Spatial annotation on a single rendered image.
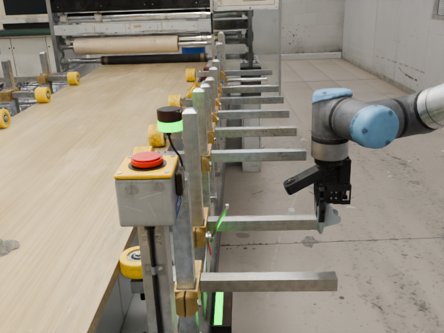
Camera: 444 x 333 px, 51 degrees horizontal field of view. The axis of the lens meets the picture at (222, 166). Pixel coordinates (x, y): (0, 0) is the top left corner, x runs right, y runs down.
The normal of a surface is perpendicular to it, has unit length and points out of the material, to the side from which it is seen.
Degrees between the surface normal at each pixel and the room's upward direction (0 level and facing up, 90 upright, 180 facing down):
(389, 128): 90
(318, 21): 90
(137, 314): 0
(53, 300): 0
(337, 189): 90
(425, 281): 0
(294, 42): 90
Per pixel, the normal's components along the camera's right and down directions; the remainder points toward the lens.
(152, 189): -0.04, 0.36
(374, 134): 0.32, 0.33
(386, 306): -0.04, -0.93
